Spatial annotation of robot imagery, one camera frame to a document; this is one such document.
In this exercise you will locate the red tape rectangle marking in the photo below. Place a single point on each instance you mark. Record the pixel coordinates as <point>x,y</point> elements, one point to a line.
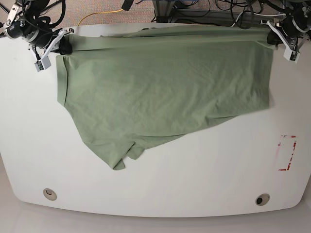
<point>285,152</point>

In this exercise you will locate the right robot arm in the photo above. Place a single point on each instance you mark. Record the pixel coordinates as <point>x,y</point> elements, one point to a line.
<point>25,21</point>

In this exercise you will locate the green T-shirt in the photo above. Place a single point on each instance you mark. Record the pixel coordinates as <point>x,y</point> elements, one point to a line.
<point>132,92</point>

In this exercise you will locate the left table cable grommet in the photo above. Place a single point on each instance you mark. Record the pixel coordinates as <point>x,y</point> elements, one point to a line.
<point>49,194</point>

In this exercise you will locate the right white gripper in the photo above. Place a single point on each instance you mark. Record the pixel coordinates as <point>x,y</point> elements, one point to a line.
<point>51,42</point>

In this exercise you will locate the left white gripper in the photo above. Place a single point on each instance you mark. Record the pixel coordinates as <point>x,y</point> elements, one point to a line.
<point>289,33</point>

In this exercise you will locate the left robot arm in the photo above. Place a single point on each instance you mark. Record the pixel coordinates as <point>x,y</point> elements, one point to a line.
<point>300,10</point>

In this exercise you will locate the right table cable grommet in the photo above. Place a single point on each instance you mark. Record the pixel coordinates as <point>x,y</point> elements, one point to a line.
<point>262,199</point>

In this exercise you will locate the table cable grommet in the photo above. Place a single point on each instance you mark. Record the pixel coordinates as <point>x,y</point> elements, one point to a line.
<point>262,199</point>
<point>49,194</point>

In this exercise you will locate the aluminium frame with cables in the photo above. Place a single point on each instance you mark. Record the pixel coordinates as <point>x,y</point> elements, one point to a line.
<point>242,13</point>

